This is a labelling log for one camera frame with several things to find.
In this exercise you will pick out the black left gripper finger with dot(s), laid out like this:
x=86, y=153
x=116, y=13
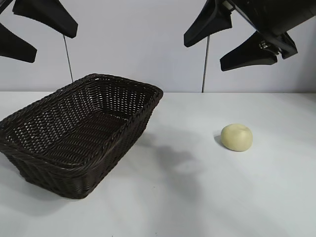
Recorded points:
x=14, y=47
x=49, y=17

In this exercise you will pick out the pale yellow egg yolk pastry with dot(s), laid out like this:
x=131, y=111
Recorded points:
x=237, y=137

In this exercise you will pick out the dark brown wicker basket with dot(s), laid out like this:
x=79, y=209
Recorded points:
x=74, y=128

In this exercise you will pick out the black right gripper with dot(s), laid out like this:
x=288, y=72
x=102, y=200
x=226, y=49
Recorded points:
x=276, y=14

